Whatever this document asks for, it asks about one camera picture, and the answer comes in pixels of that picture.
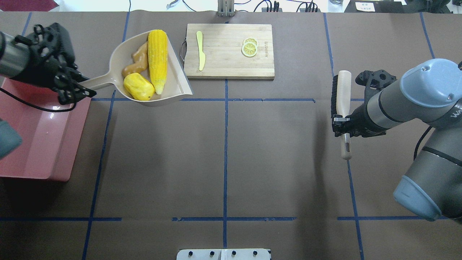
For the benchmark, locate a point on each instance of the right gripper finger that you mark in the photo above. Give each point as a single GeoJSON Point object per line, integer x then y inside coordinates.
{"type": "Point", "coordinates": [340, 125]}

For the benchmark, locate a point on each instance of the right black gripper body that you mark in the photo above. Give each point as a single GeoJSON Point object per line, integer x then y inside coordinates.
{"type": "Point", "coordinates": [360, 119]}

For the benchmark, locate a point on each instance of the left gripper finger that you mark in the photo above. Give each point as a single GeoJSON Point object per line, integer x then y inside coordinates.
{"type": "Point", "coordinates": [68, 77]}
{"type": "Point", "coordinates": [74, 93]}

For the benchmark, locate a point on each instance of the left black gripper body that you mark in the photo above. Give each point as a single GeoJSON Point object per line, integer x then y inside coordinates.
{"type": "Point", "coordinates": [37, 73]}

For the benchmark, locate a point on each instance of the wooden hand brush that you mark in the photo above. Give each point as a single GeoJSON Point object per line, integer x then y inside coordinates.
{"type": "Point", "coordinates": [340, 104]}

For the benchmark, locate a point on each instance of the brown toy ginger root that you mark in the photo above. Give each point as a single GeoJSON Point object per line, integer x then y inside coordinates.
{"type": "Point", "coordinates": [140, 61]}

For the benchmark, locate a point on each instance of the yellow corn cob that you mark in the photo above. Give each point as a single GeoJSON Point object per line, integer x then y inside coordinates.
{"type": "Point", "coordinates": [158, 59]}

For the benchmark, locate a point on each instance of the beige plastic dustpan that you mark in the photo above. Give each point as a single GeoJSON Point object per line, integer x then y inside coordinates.
{"type": "Point", "coordinates": [177, 85]}

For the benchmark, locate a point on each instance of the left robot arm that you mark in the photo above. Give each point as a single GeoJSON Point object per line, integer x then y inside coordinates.
{"type": "Point", "coordinates": [13, 60]}

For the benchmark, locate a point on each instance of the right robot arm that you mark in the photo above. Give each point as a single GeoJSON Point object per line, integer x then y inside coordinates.
{"type": "Point", "coordinates": [430, 92]}

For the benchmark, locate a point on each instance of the pink plastic bin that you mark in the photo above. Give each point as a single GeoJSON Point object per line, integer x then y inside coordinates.
{"type": "Point", "coordinates": [50, 140]}

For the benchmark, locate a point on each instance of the red cloth on chair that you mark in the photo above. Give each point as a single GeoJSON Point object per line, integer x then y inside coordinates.
{"type": "Point", "coordinates": [27, 5]}

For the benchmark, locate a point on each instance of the lemon slice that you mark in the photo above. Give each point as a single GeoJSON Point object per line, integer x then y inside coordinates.
{"type": "Point", "coordinates": [250, 40]}
{"type": "Point", "coordinates": [249, 49]}

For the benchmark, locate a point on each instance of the yellow plastic knife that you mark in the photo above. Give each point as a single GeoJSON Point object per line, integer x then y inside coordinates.
{"type": "Point", "coordinates": [202, 55]}

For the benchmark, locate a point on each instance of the bamboo cutting board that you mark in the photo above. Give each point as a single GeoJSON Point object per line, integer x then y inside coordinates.
{"type": "Point", "coordinates": [222, 46]}

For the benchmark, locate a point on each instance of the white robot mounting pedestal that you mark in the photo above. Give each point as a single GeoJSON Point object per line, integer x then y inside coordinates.
{"type": "Point", "coordinates": [225, 254]}

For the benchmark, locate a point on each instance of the aluminium frame post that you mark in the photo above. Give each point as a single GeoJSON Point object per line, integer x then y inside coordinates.
{"type": "Point", "coordinates": [226, 8]}

